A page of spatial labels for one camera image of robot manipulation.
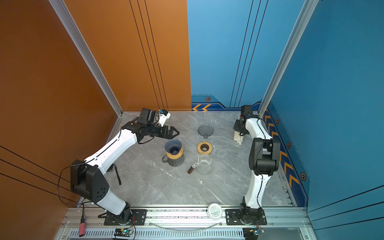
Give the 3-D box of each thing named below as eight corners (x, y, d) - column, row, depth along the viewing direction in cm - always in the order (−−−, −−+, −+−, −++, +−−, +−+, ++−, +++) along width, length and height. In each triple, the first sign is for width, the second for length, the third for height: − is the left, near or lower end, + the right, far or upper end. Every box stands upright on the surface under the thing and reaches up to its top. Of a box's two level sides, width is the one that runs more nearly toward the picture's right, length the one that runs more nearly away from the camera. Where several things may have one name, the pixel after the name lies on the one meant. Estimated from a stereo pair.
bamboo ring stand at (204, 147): (197, 154, 98) (197, 152, 96) (197, 143, 103) (197, 141, 101) (212, 154, 98) (212, 152, 96) (211, 143, 103) (211, 141, 101)
